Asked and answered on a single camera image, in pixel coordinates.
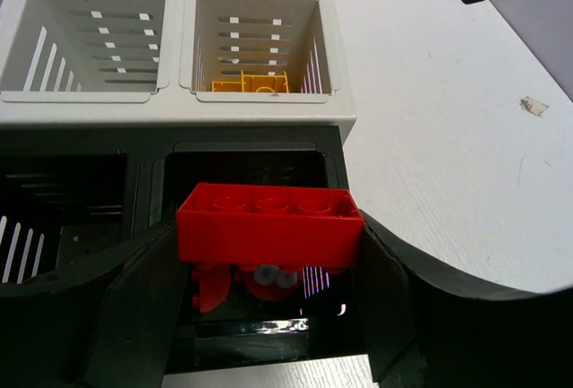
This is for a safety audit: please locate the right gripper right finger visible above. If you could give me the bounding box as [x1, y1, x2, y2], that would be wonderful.
[357, 217, 572, 387]

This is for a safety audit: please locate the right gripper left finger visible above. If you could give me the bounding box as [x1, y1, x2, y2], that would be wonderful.
[1, 220, 187, 387]

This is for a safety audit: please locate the red round lego piece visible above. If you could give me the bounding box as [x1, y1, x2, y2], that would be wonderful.
[191, 264, 303, 314]

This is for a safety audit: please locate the red arched lego brick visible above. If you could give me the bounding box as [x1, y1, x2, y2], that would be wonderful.
[176, 183, 364, 269]

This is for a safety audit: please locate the yellow flower lego piece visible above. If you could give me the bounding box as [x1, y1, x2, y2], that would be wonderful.
[211, 71, 290, 94]

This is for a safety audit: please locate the small white tape scrap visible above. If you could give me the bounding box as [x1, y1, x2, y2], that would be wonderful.
[520, 97, 549, 117]

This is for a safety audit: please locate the white slotted container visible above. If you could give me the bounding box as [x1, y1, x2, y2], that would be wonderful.
[1, 0, 356, 135]

